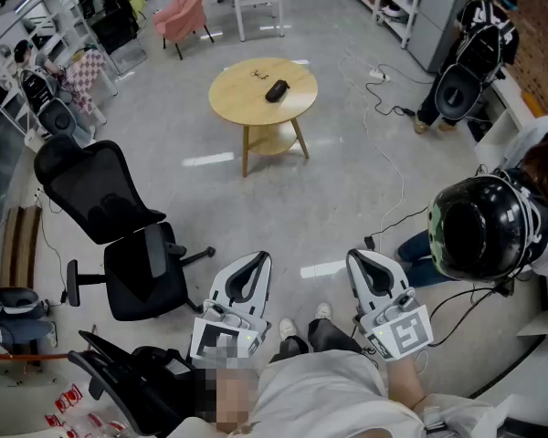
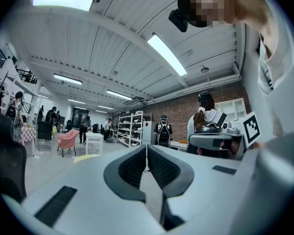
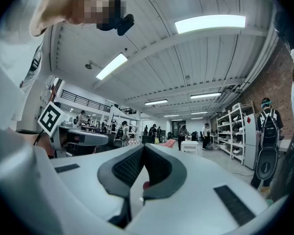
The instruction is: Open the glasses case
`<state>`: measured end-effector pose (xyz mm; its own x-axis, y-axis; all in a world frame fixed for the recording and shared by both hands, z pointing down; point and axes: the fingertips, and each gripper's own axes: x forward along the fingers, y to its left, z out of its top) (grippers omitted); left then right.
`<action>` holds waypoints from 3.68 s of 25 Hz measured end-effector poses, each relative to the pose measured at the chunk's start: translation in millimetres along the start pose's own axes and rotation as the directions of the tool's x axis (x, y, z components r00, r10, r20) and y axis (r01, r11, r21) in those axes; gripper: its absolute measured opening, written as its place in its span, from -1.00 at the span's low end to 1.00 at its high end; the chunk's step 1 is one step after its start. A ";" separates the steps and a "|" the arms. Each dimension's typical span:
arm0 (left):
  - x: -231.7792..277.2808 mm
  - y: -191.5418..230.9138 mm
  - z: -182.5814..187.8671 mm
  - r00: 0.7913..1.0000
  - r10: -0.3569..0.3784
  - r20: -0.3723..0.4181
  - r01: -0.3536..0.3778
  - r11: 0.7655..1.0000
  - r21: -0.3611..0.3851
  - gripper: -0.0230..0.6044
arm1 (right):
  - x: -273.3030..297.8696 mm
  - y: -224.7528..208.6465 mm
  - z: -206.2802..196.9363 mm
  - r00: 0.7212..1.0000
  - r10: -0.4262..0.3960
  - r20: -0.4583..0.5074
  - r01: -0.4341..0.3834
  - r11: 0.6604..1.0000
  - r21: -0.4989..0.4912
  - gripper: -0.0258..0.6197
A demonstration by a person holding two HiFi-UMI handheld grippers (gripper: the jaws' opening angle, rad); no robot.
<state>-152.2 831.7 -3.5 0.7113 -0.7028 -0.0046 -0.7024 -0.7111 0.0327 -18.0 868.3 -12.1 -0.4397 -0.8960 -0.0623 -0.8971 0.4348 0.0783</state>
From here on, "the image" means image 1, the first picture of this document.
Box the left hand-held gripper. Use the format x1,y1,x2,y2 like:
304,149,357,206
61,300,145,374
189,250,273,370

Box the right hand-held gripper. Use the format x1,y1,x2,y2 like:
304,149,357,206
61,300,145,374
345,247,435,362

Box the black glasses case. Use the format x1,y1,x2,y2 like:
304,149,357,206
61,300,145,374
264,78,291,104

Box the person's right forearm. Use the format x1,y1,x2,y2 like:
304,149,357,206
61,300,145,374
385,351,428,412

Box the person's left forearm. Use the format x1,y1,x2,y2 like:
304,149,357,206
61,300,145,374
216,371,259,431

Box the person's black trousers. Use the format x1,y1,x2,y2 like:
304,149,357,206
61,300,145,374
268,318,365,365

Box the black helmet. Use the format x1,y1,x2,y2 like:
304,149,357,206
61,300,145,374
427,173,543,285

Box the person's light shirt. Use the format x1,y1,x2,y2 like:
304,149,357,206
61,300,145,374
163,349,501,438

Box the black mesh office chair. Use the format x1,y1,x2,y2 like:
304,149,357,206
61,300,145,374
33,133,216,322
67,329,220,438

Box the round wooden table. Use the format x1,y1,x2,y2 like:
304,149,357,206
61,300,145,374
207,57,320,179

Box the white low shelf unit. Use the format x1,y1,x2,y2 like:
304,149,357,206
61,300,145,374
473,70,538,172

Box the cluster of red clips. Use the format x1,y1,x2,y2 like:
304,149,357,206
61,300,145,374
45,383,129,438

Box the black domed backpack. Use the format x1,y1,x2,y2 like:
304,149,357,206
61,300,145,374
0,287,41,314
435,63,481,120
37,97,78,136

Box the stacked wooden boards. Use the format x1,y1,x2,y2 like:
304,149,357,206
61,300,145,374
0,205,42,289

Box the table with checkered cloth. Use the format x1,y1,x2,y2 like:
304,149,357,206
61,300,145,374
63,48,119,113

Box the pink armchair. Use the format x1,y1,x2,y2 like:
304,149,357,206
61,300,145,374
152,0,216,61

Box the long white cable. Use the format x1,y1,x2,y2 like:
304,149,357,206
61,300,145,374
337,34,406,255

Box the black power adapter cable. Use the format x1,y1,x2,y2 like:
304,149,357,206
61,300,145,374
364,64,416,118

